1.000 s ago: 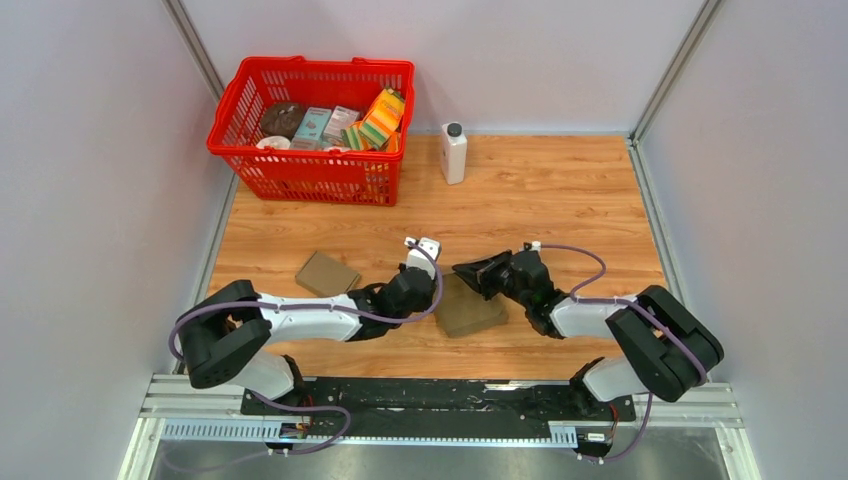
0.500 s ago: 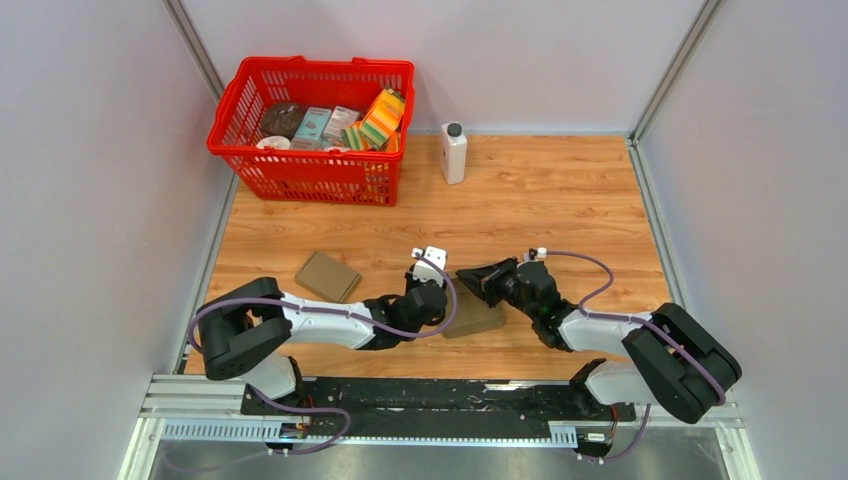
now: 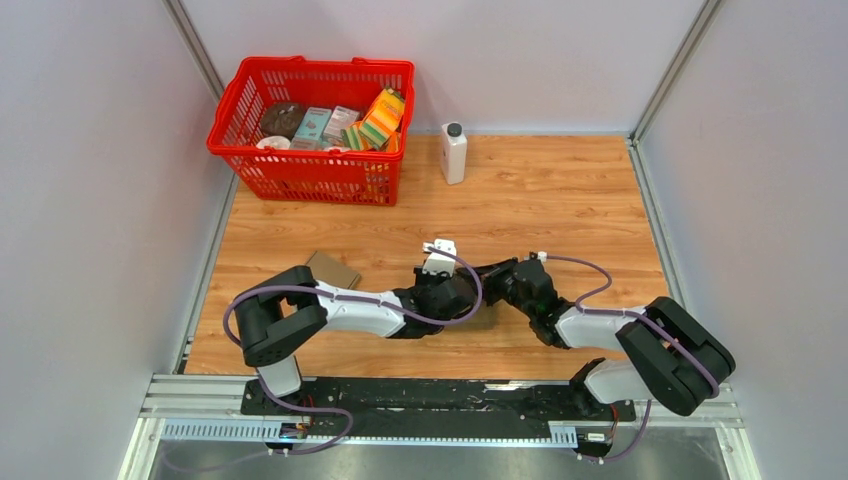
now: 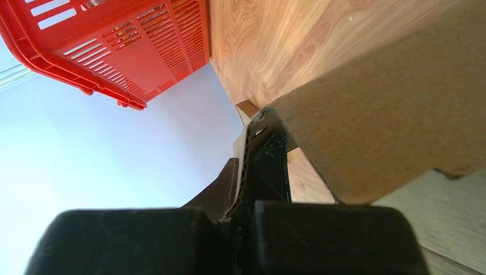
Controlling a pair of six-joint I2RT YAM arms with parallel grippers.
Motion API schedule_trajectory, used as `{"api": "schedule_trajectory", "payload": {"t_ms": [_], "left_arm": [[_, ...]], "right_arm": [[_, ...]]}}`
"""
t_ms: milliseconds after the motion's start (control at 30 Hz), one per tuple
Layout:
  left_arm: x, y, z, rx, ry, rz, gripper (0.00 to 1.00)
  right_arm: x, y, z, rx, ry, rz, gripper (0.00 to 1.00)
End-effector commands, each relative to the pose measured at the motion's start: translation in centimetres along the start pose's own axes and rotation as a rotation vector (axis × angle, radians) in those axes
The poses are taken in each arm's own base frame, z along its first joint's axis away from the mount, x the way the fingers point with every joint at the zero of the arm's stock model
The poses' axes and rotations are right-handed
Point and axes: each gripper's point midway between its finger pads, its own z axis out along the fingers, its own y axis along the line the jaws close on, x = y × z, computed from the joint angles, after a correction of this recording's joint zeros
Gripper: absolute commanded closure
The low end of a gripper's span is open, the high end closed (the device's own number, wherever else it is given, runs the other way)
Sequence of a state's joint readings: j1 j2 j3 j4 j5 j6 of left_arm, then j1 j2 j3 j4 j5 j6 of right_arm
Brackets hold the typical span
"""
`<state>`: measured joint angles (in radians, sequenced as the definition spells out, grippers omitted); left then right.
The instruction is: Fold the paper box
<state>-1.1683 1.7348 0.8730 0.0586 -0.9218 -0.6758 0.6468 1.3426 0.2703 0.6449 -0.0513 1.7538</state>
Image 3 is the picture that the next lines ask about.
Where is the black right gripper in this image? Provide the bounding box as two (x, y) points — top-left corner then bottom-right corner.
(455, 258), (535, 320)

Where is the brown cardboard box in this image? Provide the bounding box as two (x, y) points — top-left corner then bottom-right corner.
(305, 251), (361, 289)

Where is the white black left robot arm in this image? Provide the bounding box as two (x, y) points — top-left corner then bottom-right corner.
(224, 265), (483, 415)

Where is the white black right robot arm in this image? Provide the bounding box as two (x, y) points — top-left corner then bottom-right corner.
(474, 253), (736, 419)

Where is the grey pink snack box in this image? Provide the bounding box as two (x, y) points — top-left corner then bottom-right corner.
(322, 106), (361, 146)

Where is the teal snack box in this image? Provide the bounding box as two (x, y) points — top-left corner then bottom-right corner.
(289, 107), (333, 151)

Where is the white bottle black cap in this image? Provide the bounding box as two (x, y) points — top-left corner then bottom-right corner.
(440, 122), (468, 185)

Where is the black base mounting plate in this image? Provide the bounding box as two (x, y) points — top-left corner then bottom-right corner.
(239, 376), (637, 440)

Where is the red plastic shopping basket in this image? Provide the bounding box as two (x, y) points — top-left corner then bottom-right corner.
(206, 56), (416, 206)

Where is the green striped packet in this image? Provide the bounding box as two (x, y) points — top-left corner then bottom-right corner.
(341, 121), (372, 151)

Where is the white round lid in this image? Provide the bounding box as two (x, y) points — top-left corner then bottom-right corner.
(256, 135), (291, 150)

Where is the brown round bag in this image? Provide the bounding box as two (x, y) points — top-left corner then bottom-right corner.
(259, 102), (306, 139)

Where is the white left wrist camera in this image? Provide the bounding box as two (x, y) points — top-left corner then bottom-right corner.
(422, 238), (457, 276)

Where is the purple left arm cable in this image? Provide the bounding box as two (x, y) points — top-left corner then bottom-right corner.
(221, 245), (485, 458)

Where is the aluminium frame rail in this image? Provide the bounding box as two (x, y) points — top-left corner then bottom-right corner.
(119, 375), (760, 479)

